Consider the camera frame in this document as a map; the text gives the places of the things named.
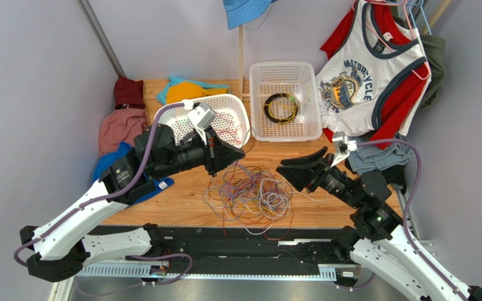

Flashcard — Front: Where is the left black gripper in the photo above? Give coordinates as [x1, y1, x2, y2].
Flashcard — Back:
[153, 125, 245, 180]

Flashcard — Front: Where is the pink wire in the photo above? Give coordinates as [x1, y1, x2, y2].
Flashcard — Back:
[169, 109, 246, 147]

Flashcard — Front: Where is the yellow wire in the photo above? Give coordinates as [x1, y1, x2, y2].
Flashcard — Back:
[245, 92, 300, 126]

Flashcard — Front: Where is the colourful wire pile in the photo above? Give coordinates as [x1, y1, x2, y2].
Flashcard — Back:
[202, 162, 329, 242]

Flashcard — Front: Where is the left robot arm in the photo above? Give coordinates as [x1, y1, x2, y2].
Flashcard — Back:
[19, 124, 245, 282]

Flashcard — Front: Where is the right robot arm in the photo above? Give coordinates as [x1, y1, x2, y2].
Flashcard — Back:
[276, 147, 482, 300]

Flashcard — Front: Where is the rounded white plastic basket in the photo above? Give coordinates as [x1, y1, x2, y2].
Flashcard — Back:
[158, 94, 250, 149]

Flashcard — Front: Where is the grey denim garment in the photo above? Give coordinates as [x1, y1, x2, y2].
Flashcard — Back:
[346, 143, 415, 174]

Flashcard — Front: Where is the rectangular white plastic basket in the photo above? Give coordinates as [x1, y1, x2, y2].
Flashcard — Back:
[249, 61, 322, 142]

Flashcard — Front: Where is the orange cloth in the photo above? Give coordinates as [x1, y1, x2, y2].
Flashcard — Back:
[166, 82, 230, 104]

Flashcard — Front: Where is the teal cloth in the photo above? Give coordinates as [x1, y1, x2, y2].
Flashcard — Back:
[156, 77, 230, 105]

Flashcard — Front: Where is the black garment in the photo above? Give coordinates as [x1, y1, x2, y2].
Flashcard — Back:
[345, 159, 407, 194]

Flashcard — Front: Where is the white motorcycle tank top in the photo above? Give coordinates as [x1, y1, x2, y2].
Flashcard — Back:
[315, 0, 432, 138]

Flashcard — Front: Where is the pink cloth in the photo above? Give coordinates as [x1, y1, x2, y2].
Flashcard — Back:
[98, 108, 148, 156]

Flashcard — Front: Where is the maroon cloth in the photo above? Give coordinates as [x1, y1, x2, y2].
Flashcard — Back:
[114, 77, 146, 110]

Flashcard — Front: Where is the blue cloth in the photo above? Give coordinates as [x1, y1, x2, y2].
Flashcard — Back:
[91, 141, 174, 204]

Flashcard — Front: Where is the light blue bucket hat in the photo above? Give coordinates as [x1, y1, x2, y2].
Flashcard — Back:
[222, 0, 276, 30]

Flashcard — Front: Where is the red shirt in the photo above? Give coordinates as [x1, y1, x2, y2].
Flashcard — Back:
[319, 2, 430, 151]

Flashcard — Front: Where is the dark green garment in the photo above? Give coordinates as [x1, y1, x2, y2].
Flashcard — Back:
[384, 17, 446, 110]

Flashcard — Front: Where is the pink clothes hanger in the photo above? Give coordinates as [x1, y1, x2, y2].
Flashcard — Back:
[352, 1, 431, 83]

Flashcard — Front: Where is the wooden rack pole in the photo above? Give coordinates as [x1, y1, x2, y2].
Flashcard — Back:
[420, 0, 452, 34]

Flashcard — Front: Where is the red wire in basket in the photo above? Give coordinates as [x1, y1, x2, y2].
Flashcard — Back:
[213, 112, 245, 147]

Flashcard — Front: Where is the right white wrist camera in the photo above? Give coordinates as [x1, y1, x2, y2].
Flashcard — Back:
[331, 132, 357, 167]

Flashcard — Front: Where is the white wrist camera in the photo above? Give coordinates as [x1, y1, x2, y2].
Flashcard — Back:
[331, 132, 357, 167]
[182, 99, 217, 145]

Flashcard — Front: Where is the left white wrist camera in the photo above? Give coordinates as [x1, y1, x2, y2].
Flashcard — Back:
[182, 99, 217, 145]

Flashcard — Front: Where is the black coiled cable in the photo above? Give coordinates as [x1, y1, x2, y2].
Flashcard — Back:
[263, 93, 299, 124]

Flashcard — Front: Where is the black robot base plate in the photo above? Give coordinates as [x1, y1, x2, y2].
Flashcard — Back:
[86, 226, 373, 277]

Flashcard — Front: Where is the aluminium slotted rail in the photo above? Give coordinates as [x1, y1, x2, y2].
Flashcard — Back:
[77, 261, 337, 282]

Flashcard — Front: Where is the metal corner rail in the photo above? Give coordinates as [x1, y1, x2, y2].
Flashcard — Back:
[76, 0, 126, 78]

